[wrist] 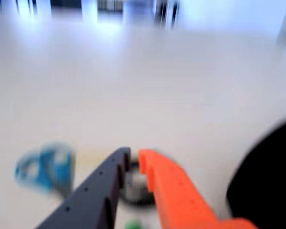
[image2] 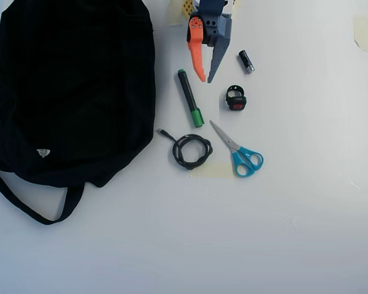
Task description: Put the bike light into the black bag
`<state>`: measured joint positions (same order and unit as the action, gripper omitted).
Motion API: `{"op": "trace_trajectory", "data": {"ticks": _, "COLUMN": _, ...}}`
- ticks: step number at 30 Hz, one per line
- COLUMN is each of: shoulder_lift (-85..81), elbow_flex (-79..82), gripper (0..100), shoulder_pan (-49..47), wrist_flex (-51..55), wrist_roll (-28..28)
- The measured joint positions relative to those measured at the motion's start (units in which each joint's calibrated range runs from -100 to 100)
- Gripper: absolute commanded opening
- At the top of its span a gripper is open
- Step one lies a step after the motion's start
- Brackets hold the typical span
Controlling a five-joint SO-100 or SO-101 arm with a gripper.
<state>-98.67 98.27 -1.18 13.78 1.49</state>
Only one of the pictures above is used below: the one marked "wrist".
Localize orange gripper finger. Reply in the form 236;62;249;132
137;148;257;229

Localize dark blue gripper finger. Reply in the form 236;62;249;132
34;146;132;229

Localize black fabric bag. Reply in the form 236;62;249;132
225;112;286;229

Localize beige masking tape strip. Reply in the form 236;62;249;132
73;149;117;167

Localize black marker with green cap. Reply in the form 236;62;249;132
123;218;143;229

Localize black coiled USB cable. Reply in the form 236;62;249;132
120;155;158;208

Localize blue-handled scissors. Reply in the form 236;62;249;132
13;142;76;199

